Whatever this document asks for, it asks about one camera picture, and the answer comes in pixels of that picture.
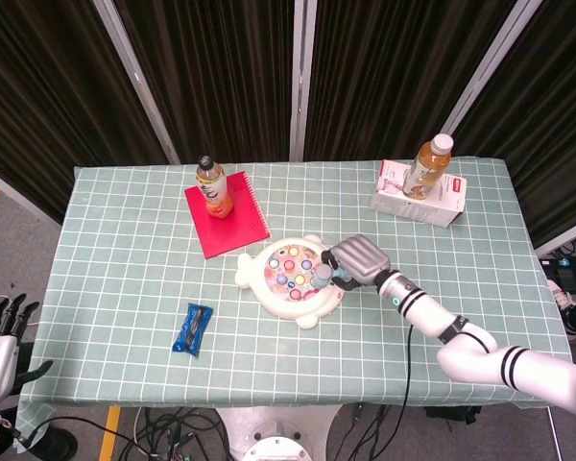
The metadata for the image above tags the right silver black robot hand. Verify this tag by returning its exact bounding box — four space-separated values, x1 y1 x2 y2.
320 233 393 292

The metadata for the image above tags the light blue small handheld toy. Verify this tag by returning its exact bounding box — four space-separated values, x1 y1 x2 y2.
311 265 352 290

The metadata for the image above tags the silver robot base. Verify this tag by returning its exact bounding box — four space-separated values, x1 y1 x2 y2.
215 405 342 461

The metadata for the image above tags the white bear-shaped toy game board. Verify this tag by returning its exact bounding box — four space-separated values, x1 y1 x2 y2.
236 233 348 330

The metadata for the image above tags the white cardboard carton box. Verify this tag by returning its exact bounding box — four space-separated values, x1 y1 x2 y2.
368 159 468 229

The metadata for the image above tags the tea bottle white cap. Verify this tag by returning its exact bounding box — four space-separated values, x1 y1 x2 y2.
401 133 456 201

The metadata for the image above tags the red spiral notebook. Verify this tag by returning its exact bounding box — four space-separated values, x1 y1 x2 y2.
183 170 273 260

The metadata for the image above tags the green checkered tablecloth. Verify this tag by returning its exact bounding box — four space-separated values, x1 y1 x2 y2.
13 156 575 450

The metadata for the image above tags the orange drink bottle black cap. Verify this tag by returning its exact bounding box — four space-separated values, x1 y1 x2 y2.
195 154 234 220

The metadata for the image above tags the black power adapter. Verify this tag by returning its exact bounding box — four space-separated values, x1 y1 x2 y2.
424 405 482 426

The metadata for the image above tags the dark pleated curtain panel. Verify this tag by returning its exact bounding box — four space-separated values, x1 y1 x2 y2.
453 0 576 249
304 0 517 162
114 0 297 164
0 0 169 225

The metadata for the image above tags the blue snack packet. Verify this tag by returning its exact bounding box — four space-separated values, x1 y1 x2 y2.
172 302 214 357

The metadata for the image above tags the black equipment box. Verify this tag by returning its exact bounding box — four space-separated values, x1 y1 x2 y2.
540 257 576 292

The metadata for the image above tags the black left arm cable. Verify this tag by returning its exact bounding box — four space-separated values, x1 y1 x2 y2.
12 413 150 461

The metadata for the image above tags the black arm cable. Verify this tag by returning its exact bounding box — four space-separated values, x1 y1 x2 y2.
391 324 499 461
12 413 150 461

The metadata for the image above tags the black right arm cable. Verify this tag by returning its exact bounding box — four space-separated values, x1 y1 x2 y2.
391 324 499 461

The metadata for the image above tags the grey partition frame rail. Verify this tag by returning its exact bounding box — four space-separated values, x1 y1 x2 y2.
534 224 576 256
0 162 62 228

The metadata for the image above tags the grey partition frame post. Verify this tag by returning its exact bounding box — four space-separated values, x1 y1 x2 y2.
93 0 181 165
287 0 317 162
440 0 543 141

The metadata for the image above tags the black floor cable tangle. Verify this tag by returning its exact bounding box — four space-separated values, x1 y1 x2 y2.
119 406 234 461

